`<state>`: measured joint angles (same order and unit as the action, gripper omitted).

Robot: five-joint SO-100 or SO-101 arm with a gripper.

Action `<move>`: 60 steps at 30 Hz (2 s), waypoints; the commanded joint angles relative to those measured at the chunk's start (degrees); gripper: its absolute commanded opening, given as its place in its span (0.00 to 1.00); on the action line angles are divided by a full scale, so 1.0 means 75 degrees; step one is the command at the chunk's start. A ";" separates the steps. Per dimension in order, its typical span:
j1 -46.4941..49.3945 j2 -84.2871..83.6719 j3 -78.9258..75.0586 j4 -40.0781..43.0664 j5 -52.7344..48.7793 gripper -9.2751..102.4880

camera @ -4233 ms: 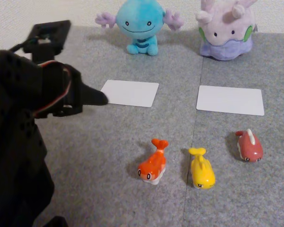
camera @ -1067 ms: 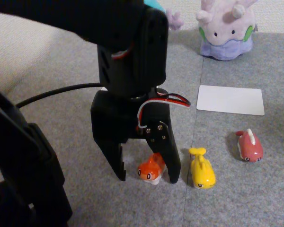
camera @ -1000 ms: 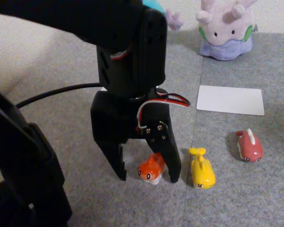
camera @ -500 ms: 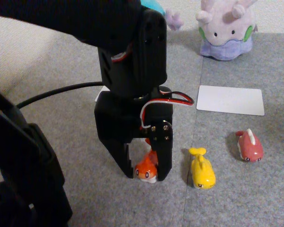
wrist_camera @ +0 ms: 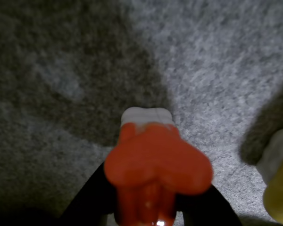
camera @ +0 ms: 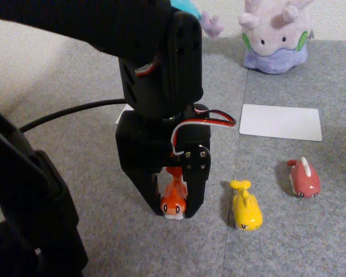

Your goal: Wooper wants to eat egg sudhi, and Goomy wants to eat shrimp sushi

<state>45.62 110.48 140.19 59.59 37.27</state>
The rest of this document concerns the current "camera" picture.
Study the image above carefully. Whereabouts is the orange fish sushi figure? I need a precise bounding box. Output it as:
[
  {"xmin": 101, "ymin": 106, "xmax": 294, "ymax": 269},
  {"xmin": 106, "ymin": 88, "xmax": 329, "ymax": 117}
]
[{"xmin": 160, "ymin": 166, "xmax": 188, "ymax": 220}]

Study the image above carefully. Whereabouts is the yellow fish sushi figure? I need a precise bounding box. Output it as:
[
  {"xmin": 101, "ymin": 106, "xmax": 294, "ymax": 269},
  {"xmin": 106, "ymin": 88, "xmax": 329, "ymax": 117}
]
[{"xmin": 229, "ymin": 179, "xmax": 264, "ymax": 232}]

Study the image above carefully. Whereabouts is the red fish sushi figure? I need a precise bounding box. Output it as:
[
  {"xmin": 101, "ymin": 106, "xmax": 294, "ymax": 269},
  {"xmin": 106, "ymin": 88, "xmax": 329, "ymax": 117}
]
[{"xmin": 287, "ymin": 156, "xmax": 321, "ymax": 199}]

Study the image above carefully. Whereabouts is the blue Wooper plush toy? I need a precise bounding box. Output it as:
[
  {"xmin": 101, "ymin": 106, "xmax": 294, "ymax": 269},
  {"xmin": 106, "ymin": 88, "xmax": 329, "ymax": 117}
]
[{"xmin": 170, "ymin": 0, "xmax": 225, "ymax": 38}]

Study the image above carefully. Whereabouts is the purple Goomy plush toy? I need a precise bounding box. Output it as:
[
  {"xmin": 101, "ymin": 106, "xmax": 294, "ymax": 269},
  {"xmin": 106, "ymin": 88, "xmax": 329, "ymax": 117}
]
[{"xmin": 238, "ymin": 0, "xmax": 315, "ymax": 75}]

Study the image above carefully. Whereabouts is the white card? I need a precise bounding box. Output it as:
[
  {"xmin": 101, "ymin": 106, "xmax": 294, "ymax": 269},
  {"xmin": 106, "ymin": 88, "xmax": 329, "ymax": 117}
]
[
  {"xmin": 115, "ymin": 103, "xmax": 135, "ymax": 125},
  {"xmin": 239, "ymin": 104, "xmax": 323, "ymax": 142}
]

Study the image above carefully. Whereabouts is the grey carpet tile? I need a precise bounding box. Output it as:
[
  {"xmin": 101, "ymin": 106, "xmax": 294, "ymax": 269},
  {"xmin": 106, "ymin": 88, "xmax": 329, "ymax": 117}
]
[
  {"xmin": 1, "ymin": 36, "xmax": 249, "ymax": 277},
  {"xmin": 223, "ymin": 37, "xmax": 346, "ymax": 277}
]

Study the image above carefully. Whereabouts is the red white black servo wire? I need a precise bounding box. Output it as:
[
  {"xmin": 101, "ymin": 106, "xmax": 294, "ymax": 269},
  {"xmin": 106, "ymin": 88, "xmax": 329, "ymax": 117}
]
[{"xmin": 135, "ymin": 54, "xmax": 237, "ymax": 159}]

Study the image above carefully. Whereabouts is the black camera cable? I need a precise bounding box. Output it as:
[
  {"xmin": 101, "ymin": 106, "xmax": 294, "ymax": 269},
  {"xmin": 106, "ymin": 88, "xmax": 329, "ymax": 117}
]
[{"xmin": 19, "ymin": 98, "xmax": 127, "ymax": 133}]

